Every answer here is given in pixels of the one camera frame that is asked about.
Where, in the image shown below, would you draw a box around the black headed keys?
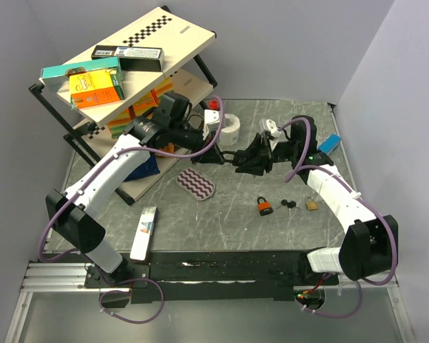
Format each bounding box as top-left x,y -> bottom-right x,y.
276,199 -> 301,216

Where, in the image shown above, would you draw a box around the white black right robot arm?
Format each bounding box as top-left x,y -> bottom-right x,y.
233,116 -> 398,286

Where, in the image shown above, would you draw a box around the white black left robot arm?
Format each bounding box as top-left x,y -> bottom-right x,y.
45,92 -> 225,287

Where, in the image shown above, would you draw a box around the orange black padlock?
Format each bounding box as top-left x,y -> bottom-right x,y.
257,197 -> 274,217

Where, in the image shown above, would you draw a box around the white toothpaste box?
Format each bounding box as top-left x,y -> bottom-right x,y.
129,207 -> 159,262

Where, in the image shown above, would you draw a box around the pink striped sponge pad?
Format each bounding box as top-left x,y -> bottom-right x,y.
177,168 -> 215,201

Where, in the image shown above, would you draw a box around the teal long box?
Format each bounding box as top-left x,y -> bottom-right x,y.
40,57 -> 122,93

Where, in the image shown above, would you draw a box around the aluminium frame rail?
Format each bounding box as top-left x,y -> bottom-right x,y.
19,259 -> 90,294

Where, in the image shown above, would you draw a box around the black padlock with keys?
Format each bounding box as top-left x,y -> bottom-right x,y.
221,150 -> 250,166

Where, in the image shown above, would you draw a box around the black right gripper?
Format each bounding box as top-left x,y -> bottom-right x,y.
232,132 -> 297,177

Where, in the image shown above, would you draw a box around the black white long box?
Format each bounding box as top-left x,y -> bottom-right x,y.
91,45 -> 164,72

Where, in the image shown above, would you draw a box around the beige black tiered shelf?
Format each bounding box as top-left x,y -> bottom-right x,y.
28,5 -> 218,207

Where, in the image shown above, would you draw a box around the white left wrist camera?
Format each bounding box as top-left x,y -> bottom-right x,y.
203,98 -> 220,139

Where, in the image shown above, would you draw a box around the blue silver box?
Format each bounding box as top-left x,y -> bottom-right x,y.
317,134 -> 342,155

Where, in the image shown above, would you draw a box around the white toilet paper roll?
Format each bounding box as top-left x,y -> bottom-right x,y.
219,114 -> 240,146

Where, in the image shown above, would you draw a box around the brass padlock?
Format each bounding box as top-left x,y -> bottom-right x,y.
305,196 -> 319,211

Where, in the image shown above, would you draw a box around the yellow green sponge pack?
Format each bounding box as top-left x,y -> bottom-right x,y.
151,77 -> 174,105
107,108 -> 135,139
132,90 -> 159,117

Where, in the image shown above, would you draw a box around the blue snack bag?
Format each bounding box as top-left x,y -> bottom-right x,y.
124,155 -> 160,182

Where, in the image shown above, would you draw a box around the orange yellow box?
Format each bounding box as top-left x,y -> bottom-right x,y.
69,68 -> 125,109

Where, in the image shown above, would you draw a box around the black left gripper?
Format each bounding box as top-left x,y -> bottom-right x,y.
171,122 -> 226,166

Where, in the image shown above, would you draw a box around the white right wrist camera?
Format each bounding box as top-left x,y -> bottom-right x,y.
259,119 -> 282,150

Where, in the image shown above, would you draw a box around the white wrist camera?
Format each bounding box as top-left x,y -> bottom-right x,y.
203,98 -> 220,139
259,119 -> 282,150

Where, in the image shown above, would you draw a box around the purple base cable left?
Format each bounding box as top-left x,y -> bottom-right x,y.
99,278 -> 164,325

